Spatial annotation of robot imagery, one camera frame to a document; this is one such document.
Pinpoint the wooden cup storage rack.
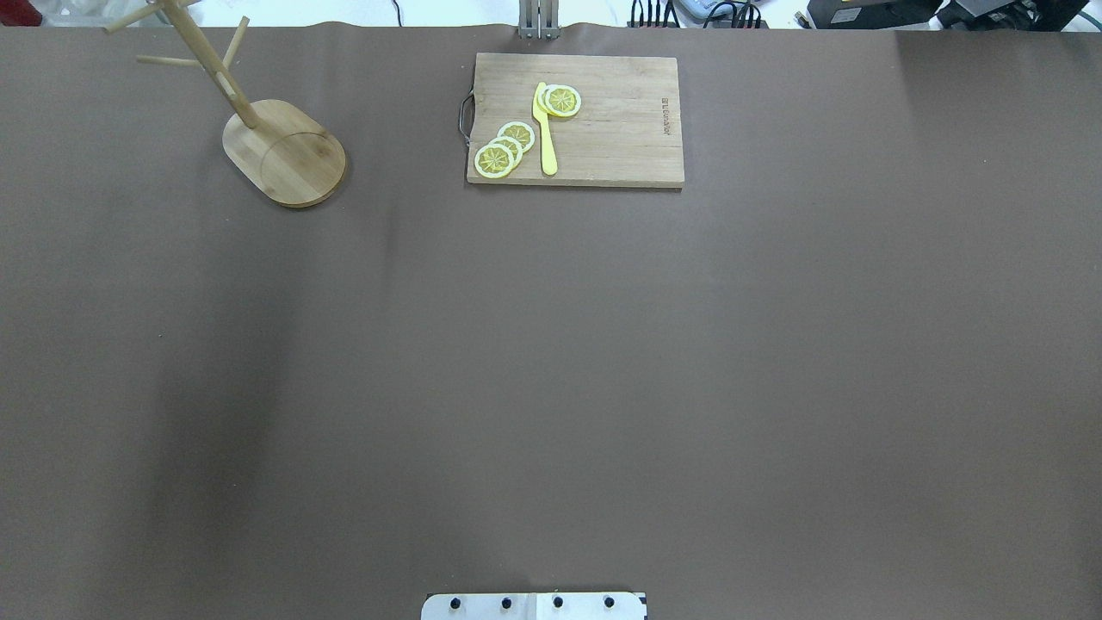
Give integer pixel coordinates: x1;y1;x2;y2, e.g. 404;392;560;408
102;1;348;209

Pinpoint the yellow plastic knife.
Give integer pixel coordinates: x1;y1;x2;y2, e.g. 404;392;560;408
531;81;559;177

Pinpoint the lemon slice far end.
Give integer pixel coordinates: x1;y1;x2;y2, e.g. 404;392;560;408
473;141;517;180

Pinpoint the lemon slice middle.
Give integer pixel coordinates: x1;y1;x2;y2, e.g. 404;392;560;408
488;135;523;166

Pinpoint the lemon slice near knife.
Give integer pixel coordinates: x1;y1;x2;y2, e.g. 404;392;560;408
497;121;536;153

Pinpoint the bamboo cutting board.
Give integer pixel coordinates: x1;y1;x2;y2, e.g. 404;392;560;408
466;53;685;189

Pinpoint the lemon slice top pair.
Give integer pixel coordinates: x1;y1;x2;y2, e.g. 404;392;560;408
541;84;582;118

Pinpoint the lemon slice under pair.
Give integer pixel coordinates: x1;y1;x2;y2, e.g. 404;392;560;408
534;83;558;117

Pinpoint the aluminium frame post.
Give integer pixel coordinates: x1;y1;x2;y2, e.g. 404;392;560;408
518;0;561;40

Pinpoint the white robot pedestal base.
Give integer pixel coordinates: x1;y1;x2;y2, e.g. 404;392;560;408
420;592;649;619

